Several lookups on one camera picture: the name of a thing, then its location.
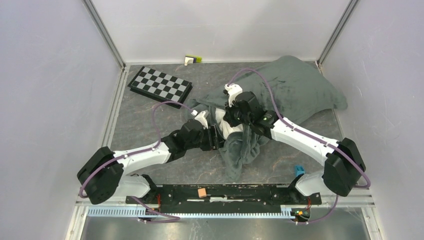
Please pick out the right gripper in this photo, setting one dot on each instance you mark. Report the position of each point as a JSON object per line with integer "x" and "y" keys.
{"x": 228, "y": 115}

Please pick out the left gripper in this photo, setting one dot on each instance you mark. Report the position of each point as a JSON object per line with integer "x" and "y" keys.
{"x": 216, "y": 143}

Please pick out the zebra striped pillowcase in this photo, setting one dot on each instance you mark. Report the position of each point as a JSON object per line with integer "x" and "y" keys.
{"x": 298, "y": 90}

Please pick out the white pillow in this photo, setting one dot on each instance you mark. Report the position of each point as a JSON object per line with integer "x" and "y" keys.
{"x": 227, "y": 131}

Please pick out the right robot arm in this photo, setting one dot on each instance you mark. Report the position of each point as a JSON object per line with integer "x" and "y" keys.
{"x": 342, "y": 164}

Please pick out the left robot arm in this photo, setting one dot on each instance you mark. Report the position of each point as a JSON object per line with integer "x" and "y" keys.
{"x": 107, "y": 173}

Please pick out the orange small cube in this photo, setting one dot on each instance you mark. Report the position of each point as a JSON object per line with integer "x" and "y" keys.
{"x": 202, "y": 193}

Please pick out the green white small block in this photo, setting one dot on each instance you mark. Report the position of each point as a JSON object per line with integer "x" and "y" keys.
{"x": 192, "y": 59}

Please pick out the blue small block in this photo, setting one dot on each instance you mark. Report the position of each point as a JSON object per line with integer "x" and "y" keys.
{"x": 298, "y": 170}

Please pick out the black white checkerboard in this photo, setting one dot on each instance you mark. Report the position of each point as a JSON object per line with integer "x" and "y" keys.
{"x": 160, "y": 86}

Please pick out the light blue toothed strip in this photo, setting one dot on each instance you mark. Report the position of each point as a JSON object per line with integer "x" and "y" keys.
{"x": 138, "y": 211}

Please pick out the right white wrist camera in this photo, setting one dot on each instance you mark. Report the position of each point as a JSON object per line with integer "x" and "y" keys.
{"x": 233, "y": 90}

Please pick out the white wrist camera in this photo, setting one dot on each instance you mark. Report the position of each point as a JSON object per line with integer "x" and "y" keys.
{"x": 201, "y": 117}
{"x": 233, "y": 90}

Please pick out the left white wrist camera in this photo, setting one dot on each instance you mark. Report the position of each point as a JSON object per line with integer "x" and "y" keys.
{"x": 201, "y": 117}

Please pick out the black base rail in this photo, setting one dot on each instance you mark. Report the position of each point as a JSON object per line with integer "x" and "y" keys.
{"x": 226, "y": 198}

